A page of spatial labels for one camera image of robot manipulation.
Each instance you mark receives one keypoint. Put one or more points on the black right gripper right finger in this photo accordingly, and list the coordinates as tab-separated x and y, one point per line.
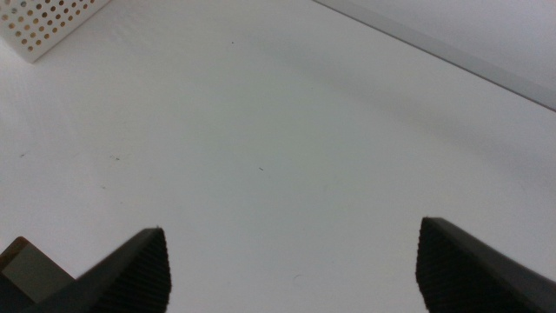
469	274

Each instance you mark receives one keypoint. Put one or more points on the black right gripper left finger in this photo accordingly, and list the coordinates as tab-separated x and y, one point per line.
126	278

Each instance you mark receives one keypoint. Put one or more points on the grey angular block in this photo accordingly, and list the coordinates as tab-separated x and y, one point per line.
35	271

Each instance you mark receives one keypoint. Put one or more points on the white perforated plastic basket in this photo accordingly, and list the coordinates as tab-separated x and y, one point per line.
48	24

